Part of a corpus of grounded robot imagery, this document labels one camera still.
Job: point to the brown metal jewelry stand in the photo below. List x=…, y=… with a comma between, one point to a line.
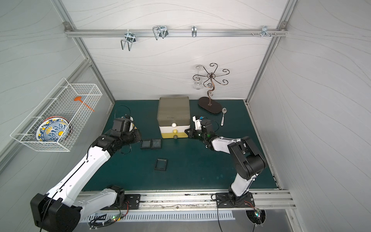
x=209, y=80

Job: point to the white vent strip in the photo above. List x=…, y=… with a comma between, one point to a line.
x=178, y=216

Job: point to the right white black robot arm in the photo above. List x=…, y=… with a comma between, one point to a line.
x=247, y=158

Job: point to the three-tier drawer cabinet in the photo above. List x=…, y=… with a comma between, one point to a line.
x=173, y=117

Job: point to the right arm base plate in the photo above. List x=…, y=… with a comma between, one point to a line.
x=229, y=200

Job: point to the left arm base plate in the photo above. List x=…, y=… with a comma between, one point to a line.
x=128, y=201

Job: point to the black brooch box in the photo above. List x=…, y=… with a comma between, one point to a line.
x=146, y=144
x=161, y=164
x=156, y=144

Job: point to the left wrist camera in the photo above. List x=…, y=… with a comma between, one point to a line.
x=122, y=124

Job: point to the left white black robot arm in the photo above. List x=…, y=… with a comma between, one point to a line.
x=59, y=210

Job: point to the blue yellow patterned plate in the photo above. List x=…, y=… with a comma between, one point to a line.
x=54, y=129

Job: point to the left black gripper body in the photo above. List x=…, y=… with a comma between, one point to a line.
x=135, y=136

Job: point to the aluminium top rail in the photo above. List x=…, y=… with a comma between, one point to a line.
x=173, y=33

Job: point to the metal single hook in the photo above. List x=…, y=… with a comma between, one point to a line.
x=194, y=31

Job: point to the hello kitty metal spoon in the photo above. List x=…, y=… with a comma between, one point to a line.
x=224, y=111

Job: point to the clear wine glass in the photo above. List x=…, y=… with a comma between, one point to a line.
x=198, y=78

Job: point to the orange plastic spoon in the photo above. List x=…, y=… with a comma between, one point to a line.
x=79, y=99

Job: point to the metal double hook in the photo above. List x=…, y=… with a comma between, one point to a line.
x=129, y=39
x=160, y=32

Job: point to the white wire basket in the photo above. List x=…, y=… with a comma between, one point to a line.
x=59, y=103

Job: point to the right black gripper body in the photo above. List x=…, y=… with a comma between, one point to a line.
x=191, y=133

